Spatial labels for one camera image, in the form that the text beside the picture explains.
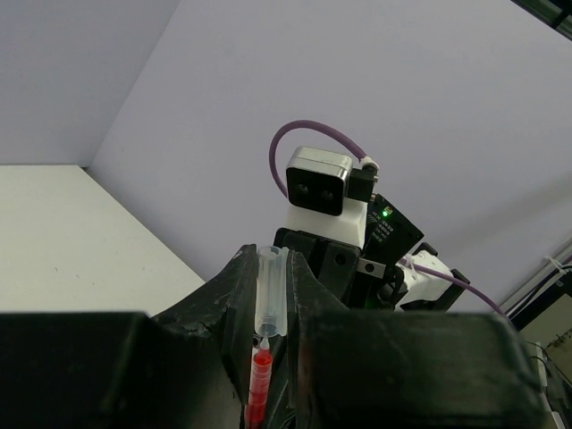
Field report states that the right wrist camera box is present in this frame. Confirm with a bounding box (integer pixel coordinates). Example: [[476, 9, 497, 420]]
[[285, 147, 378, 248]]

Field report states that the clear small cap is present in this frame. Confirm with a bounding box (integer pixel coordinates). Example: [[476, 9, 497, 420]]
[[255, 246, 289, 339]]

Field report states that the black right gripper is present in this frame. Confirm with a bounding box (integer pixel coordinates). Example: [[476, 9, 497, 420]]
[[273, 194, 545, 428]]

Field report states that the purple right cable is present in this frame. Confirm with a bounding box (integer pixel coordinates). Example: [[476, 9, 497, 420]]
[[268, 119, 515, 327]]

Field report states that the red pencil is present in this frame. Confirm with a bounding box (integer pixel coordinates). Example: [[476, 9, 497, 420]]
[[244, 337, 273, 429]]

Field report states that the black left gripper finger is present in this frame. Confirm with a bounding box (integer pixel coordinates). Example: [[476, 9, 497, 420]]
[[1, 245, 258, 428]]

